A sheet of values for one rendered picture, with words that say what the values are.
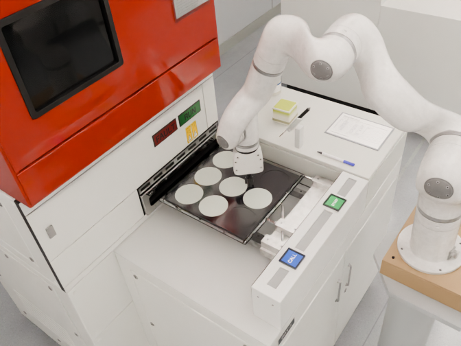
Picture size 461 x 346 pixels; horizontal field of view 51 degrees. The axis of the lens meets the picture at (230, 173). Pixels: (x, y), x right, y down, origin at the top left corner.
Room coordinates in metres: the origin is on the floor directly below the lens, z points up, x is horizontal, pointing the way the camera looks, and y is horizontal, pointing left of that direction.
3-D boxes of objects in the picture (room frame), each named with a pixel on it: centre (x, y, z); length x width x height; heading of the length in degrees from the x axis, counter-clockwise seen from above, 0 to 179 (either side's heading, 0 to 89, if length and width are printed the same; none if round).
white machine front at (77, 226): (1.23, 0.30, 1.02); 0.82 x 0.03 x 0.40; 140
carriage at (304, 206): (1.07, -0.21, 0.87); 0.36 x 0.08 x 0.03; 140
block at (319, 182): (1.20, -0.32, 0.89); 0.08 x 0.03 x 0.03; 50
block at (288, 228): (1.01, -0.16, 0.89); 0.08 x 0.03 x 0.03; 50
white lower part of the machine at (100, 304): (1.45, 0.55, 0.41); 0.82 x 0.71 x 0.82; 140
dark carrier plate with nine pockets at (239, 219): (1.23, 0.00, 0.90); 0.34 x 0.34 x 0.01; 50
